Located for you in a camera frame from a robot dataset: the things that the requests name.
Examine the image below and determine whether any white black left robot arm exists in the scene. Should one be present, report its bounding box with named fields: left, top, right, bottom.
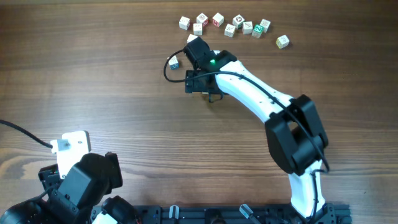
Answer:
left=1, top=152, right=142, bottom=223

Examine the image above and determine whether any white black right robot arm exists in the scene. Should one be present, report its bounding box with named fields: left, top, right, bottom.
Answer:
left=183, top=37, right=329, bottom=218

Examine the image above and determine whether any wooden block blue side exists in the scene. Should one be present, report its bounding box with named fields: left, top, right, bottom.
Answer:
left=168, top=55, right=179, bottom=70

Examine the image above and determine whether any plain wooden block upper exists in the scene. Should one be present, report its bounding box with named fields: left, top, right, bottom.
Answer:
left=193, top=23, right=203, bottom=35

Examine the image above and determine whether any wooden block tan pattern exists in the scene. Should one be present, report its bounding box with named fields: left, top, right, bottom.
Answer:
left=224, top=24, right=236, bottom=38

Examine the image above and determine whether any wooden block far left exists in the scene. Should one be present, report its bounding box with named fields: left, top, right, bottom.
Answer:
left=178, top=16, right=190, bottom=30

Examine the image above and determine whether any wooden block red side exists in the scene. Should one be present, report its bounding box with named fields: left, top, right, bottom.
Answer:
left=197, top=13, right=208, bottom=27

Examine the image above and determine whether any wooden block red letter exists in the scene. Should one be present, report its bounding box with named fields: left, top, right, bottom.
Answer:
left=212, top=12, right=224, bottom=27

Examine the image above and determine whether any wooden block black symbol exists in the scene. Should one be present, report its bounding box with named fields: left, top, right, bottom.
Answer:
left=233, top=14, right=245, bottom=29

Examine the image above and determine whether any wooden block grey figure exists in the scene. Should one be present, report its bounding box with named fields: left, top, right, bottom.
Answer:
left=242, top=21, right=253, bottom=34

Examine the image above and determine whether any wooden block green Z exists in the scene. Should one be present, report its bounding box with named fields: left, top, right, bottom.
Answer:
left=252, top=24, right=264, bottom=39

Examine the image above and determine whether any wooden block grid pattern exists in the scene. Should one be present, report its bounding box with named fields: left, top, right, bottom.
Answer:
left=260, top=19, right=271, bottom=33

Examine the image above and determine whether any wooden block yellow side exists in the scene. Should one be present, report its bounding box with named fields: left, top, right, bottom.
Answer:
left=275, top=35, right=290, bottom=49

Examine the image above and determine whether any black right camera cable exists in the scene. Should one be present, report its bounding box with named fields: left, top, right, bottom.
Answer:
left=163, top=49, right=330, bottom=218

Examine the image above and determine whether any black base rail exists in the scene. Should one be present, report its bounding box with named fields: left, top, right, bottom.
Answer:
left=135, top=203, right=353, bottom=224

